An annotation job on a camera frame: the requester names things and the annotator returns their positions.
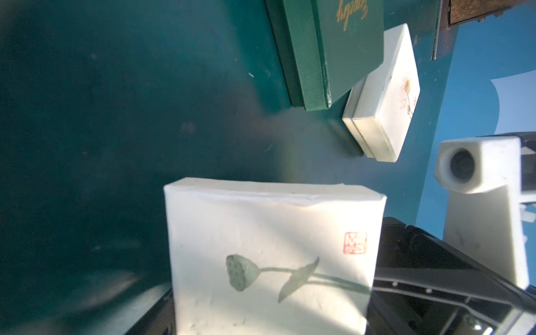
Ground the white flower gift box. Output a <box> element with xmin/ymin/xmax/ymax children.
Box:
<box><xmin>342</xmin><ymin>23</ymin><xmax>420</xmax><ymax>163</ymax></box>

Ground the brown tree base plate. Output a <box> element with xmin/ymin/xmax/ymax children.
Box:
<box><xmin>432</xmin><ymin>0</ymin><xmax>536</xmax><ymax>60</ymax></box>

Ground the green jewelry box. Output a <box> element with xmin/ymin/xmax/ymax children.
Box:
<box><xmin>265</xmin><ymin>0</ymin><xmax>384</xmax><ymax>111</ymax></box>

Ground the white lotus box lid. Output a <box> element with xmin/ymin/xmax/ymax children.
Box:
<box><xmin>164</xmin><ymin>178</ymin><xmax>387</xmax><ymax>334</ymax></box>

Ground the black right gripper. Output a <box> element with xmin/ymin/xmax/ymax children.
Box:
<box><xmin>366</xmin><ymin>217</ymin><xmax>535</xmax><ymax>334</ymax></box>

